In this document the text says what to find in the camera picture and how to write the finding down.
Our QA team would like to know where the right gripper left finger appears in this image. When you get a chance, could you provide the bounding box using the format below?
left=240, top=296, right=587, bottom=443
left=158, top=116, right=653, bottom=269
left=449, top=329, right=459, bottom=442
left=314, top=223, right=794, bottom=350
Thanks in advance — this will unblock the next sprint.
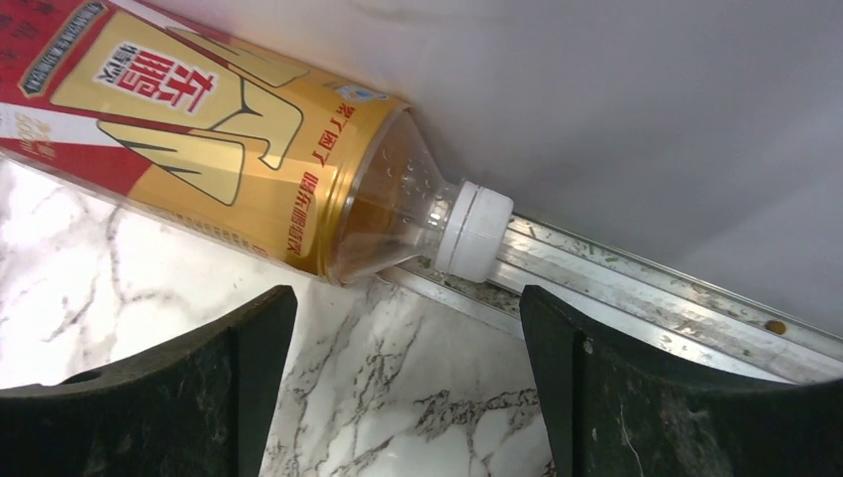
left=1, top=286, right=297, bottom=476

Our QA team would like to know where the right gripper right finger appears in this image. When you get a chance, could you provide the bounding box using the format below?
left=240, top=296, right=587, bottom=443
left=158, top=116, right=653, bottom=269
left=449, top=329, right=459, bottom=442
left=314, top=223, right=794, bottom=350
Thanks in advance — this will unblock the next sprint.
left=519, top=285, right=842, bottom=476

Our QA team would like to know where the amber tea bottle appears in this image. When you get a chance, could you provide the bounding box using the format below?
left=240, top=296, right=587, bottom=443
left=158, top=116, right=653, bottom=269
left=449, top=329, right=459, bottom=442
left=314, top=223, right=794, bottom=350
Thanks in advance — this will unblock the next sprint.
left=1, top=1, right=513, bottom=283

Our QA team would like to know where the aluminium frame rail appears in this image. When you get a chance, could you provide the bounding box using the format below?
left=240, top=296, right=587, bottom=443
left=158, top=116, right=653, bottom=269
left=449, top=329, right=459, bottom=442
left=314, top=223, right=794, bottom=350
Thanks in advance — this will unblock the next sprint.
left=381, top=216, right=842, bottom=384

